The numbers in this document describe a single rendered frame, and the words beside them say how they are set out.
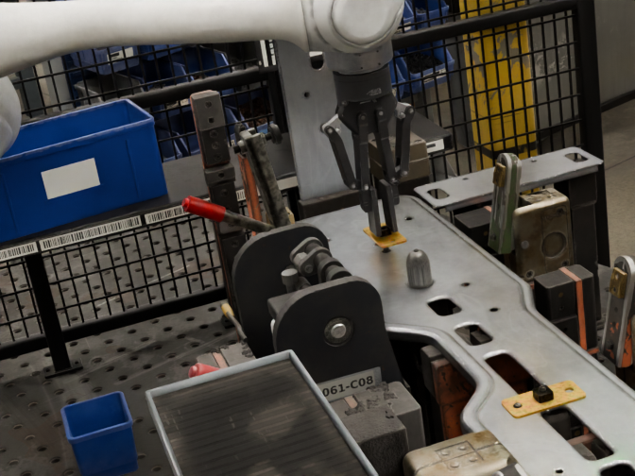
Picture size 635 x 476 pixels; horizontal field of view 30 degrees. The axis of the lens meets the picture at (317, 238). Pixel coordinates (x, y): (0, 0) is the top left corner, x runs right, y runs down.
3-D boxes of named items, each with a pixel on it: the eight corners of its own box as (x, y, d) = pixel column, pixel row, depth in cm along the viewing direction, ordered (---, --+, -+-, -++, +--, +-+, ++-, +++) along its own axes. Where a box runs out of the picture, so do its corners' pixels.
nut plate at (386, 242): (408, 242, 162) (406, 233, 162) (382, 248, 161) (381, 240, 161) (386, 224, 170) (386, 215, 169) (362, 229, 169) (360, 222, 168)
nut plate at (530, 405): (570, 381, 127) (570, 371, 127) (588, 397, 124) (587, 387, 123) (499, 402, 125) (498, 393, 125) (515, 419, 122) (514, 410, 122)
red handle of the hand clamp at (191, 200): (297, 234, 159) (190, 199, 153) (291, 249, 159) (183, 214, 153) (288, 225, 163) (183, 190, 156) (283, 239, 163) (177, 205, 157)
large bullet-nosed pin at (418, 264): (437, 295, 155) (432, 249, 152) (415, 301, 154) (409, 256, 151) (428, 286, 157) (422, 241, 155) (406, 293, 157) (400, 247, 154)
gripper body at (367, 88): (338, 78, 152) (349, 146, 155) (400, 64, 154) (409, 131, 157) (321, 67, 158) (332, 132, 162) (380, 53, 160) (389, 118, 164)
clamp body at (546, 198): (604, 415, 175) (590, 196, 161) (532, 438, 172) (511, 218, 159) (574, 387, 183) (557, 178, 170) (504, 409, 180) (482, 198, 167)
